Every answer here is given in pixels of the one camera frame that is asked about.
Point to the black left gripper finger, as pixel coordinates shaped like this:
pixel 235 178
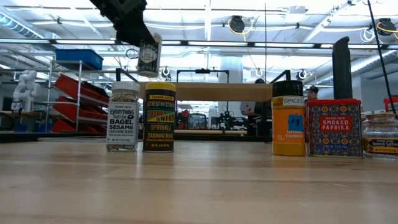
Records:
pixel 133 34

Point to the furikake jar tan lid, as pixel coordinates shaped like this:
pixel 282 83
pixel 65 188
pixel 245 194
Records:
pixel 149 59

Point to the bagel sesame jar white lid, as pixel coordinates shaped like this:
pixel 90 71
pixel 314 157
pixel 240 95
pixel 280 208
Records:
pixel 122 124

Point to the crunchy onion jar yellow lid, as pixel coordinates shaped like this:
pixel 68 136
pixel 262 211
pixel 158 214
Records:
pixel 159 130

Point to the orange turmeric bottle black lid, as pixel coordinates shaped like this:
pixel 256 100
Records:
pixel 281 130

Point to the smoked paprika tin red lid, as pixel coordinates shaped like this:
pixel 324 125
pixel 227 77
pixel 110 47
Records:
pixel 334 140

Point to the small saffron jar cork stopper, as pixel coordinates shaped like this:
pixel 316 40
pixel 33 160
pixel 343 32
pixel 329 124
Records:
pixel 381 146

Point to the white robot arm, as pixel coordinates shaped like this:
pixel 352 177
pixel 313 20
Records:
pixel 26 90

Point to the wooden shelf with black legs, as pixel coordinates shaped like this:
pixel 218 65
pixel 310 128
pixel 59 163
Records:
pixel 217 91

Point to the small black ceiling reel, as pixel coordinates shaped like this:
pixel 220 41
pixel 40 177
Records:
pixel 168 77
pixel 299 74

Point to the blue bin on rack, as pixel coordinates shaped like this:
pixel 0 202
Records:
pixel 81 59

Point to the black robot with green lights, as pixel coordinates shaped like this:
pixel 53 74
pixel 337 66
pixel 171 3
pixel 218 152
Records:
pixel 226 119

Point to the white tablet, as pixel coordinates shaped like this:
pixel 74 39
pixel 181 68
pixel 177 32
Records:
pixel 247 108

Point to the person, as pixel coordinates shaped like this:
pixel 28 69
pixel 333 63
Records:
pixel 312 93
pixel 261 109

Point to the thin black slanted rod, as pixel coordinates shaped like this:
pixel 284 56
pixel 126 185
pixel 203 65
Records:
pixel 383 62

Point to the red box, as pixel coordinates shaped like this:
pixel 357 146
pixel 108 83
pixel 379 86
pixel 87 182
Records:
pixel 391 104

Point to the black cylindrical post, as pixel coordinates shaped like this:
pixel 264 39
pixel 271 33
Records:
pixel 342 68

